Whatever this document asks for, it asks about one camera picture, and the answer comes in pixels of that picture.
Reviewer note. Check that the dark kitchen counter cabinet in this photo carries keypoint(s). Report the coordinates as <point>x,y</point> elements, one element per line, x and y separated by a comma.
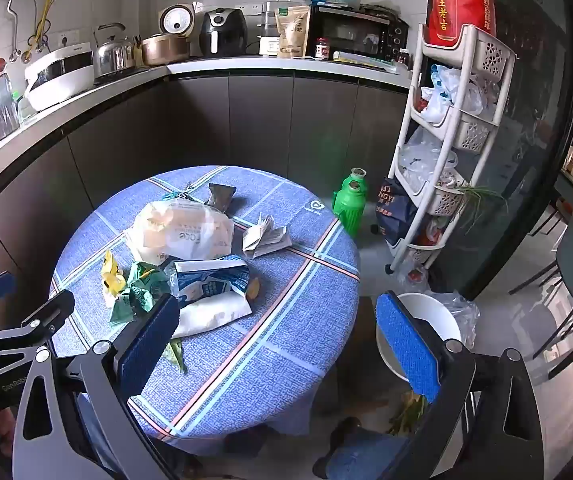
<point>266,120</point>

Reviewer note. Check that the red gift bag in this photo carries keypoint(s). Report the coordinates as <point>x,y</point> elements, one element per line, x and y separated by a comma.
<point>458,5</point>

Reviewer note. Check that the white storage rack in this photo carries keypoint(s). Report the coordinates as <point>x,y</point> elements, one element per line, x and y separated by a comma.
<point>493,55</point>

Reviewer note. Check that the green snack wrapper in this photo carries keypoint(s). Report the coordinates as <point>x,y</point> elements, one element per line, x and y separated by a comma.
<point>139,290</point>

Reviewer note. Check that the red lid jar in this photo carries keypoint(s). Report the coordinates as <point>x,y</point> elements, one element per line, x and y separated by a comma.
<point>322,49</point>

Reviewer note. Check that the small white rice cooker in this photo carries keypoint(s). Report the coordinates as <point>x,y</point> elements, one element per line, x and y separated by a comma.
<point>176,20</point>

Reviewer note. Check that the green vegetable leaf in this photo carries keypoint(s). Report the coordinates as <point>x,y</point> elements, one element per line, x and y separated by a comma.
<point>176,352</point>

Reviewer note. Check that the black toaster oven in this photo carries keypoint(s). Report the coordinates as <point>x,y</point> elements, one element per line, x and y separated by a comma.
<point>356,32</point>

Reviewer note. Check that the clear plastic bag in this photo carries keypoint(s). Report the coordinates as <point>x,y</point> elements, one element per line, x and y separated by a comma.
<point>463,310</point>

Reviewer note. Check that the green thermos bottle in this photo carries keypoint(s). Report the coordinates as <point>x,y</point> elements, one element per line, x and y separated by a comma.
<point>351,205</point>

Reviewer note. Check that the black air fryer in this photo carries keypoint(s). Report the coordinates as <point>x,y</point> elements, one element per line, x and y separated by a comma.
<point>221,30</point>

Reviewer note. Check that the blue white snack bag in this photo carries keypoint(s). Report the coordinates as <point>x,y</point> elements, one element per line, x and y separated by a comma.
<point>211,285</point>

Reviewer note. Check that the blue plaid tablecloth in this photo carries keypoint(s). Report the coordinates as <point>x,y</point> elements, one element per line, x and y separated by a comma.
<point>266,335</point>

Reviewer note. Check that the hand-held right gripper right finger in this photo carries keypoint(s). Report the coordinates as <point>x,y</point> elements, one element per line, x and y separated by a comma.
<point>406,340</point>

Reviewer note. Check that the white plastic bags bundle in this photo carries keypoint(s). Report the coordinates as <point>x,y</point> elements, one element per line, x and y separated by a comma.
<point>454,90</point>

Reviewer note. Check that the white paper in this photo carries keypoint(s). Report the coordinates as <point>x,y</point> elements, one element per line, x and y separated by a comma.
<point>266,240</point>

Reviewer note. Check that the green scallion plant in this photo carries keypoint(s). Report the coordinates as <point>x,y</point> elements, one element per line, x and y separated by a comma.
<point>476,192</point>

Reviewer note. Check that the red white plastic bag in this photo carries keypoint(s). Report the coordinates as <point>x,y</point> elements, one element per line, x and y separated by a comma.
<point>429,232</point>
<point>414,277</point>

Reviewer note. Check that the green white wrap box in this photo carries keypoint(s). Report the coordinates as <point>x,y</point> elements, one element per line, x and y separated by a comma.
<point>361,58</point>

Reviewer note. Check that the yellow wrapper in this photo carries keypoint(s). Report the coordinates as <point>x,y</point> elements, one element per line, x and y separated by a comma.
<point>112,277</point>

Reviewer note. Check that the person's leg in jeans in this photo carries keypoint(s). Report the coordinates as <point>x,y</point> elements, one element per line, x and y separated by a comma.
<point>361,452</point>

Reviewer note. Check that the brown paper pouch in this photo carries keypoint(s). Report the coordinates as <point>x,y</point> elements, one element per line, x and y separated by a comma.
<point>292,32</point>

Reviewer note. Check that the dark blue sack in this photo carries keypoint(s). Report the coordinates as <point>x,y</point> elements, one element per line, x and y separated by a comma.
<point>396,210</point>

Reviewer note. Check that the steel kettle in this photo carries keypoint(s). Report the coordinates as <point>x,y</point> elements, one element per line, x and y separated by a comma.
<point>111,57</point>

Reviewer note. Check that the steel white food steamer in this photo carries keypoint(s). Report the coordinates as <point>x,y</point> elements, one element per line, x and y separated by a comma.
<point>269,45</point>

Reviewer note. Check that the clear plastic bags bundle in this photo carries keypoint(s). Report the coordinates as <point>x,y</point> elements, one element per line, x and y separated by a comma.
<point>424,160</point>

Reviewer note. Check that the green vegetable scraps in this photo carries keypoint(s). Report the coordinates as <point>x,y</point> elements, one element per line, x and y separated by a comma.
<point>406,415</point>

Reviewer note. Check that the red cap plastic bottle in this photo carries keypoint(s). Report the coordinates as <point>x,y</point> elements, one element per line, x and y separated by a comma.
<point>1,110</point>

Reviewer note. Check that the dark foil wrapper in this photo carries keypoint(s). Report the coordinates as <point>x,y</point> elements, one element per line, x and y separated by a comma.
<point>221,196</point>

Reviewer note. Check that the knife block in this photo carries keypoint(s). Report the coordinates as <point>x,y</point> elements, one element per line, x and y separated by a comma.
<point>138,52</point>

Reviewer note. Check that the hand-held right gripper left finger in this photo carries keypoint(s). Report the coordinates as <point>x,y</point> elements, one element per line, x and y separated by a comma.
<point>149,345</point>

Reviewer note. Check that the green cap bottle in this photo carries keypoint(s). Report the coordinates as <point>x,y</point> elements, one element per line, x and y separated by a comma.
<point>24,107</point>

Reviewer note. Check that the white trash bin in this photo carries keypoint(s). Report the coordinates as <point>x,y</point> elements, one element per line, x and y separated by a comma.
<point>431,315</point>

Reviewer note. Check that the brown peel piece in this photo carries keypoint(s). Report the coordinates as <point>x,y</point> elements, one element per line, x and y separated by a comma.
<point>254,289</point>

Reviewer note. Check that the small dark bottle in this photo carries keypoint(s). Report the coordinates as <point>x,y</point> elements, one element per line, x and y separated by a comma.
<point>404,58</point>

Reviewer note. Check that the white wall socket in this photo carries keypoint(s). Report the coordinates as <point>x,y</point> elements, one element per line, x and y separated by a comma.
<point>69,39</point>

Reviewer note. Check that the dark glass sliding door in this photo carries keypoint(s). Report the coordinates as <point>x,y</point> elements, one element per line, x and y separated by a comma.
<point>531,160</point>

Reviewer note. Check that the white translucent bread bag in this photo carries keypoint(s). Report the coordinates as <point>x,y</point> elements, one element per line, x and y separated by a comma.
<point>186,230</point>

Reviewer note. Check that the large white black cooker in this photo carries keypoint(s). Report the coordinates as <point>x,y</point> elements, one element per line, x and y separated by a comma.
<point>61,85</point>

